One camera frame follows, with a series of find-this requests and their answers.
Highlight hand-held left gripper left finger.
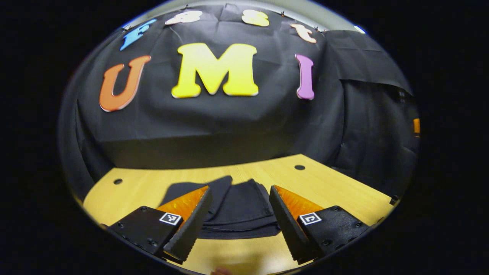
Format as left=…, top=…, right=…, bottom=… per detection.
left=108, top=186, right=214, bottom=263

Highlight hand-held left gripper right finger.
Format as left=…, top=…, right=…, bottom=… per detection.
left=269, top=185, right=371, bottom=264

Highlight dark grey jeans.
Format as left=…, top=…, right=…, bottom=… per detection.
left=159, top=176, right=281, bottom=240

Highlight black backdrop cloth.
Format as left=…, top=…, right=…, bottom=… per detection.
left=59, top=4, right=421, bottom=199

